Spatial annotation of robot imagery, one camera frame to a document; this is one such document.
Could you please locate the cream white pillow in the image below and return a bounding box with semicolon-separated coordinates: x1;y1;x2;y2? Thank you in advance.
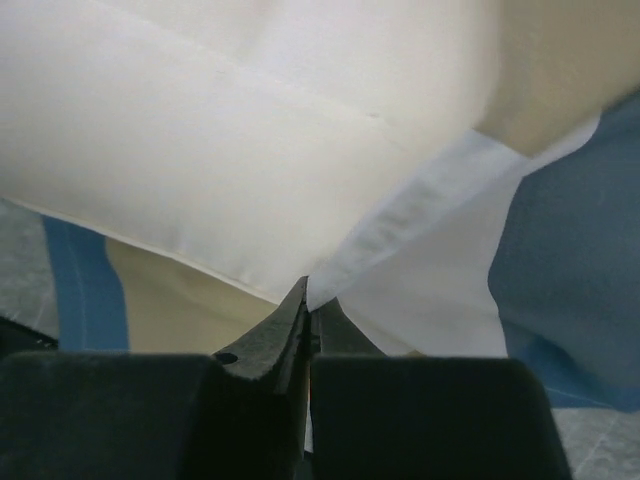
0;0;640;306

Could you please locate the blue beige patchwork pillowcase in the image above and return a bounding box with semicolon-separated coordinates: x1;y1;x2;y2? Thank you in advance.
43;95;639;457

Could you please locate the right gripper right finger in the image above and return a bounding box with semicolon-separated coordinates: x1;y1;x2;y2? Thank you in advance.
310;301;571;479

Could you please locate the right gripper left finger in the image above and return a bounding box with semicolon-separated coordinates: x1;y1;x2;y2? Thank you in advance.
1;279;309;479

